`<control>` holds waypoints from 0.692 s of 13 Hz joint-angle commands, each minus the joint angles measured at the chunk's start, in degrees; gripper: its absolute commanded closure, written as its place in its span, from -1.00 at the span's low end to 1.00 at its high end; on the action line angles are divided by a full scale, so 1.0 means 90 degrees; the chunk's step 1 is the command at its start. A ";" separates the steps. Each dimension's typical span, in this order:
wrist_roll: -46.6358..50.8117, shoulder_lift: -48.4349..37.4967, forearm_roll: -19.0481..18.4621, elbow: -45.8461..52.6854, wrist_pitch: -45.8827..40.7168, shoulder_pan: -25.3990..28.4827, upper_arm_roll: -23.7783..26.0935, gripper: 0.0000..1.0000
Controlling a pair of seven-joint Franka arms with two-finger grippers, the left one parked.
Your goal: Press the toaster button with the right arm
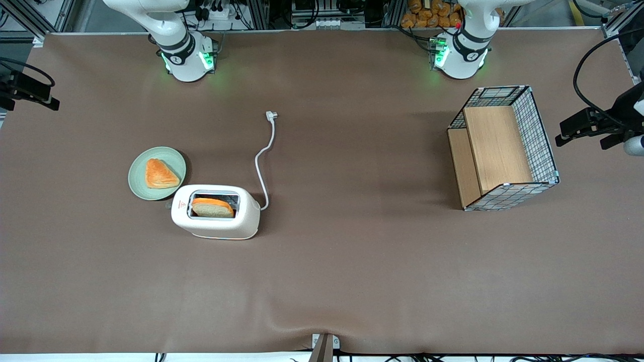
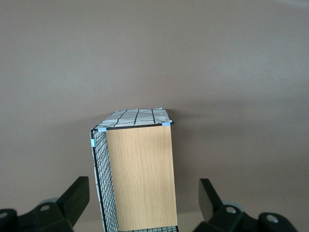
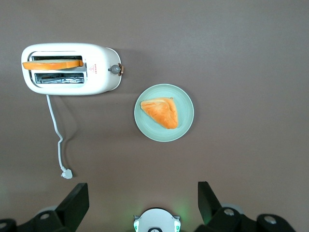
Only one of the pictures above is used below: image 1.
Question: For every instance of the white two-slot toaster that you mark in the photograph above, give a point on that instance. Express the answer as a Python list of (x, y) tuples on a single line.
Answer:
[(216, 227)]

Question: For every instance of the white power strip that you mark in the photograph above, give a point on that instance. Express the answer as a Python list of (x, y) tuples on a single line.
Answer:
[(221, 14)]

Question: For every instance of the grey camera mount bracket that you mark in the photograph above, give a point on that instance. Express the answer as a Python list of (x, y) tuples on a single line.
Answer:
[(324, 349)]

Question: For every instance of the light wooden shelf board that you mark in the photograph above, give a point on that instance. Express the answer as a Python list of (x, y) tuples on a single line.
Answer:
[(498, 148)]

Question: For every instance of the black clamp camera mount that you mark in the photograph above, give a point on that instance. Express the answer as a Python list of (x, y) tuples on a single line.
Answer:
[(30, 91), (586, 123)]

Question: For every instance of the orange triangular pastry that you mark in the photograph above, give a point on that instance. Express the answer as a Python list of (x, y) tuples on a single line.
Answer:
[(159, 176)]

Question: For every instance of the pale green round plate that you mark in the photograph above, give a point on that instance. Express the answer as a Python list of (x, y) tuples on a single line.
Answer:
[(138, 182)]

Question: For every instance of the toast slice with orange crust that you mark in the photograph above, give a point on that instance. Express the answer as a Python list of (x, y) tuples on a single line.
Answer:
[(211, 208)]

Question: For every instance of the aluminium frame profile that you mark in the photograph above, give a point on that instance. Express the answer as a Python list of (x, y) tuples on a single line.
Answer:
[(31, 22), (259, 12), (617, 24)]

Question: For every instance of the brown table mat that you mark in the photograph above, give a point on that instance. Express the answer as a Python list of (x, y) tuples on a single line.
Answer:
[(352, 276)]

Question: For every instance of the orange bread roll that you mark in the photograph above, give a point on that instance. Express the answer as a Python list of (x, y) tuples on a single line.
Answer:
[(432, 21), (445, 21), (415, 5), (408, 20), (455, 19)]

